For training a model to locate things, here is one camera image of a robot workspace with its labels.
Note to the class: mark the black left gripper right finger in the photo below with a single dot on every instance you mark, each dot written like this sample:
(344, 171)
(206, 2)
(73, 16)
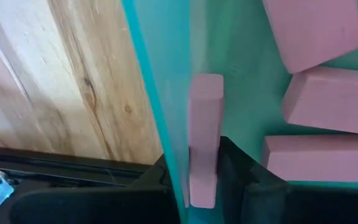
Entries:
(247, 193)

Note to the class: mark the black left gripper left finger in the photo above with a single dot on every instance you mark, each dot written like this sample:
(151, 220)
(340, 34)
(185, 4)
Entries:
(104, 205)

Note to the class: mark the pink wooden block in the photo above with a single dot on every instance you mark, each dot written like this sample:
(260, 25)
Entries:
(205, 124)
(322, 158)
(312, 31)
(334, 99)

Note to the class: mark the green translucent plastic bin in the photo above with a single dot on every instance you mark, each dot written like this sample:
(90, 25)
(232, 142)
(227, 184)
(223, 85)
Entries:
(247, 46)

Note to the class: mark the black aluminium table frame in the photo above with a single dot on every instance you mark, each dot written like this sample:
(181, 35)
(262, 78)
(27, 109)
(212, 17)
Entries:
(57, 161)

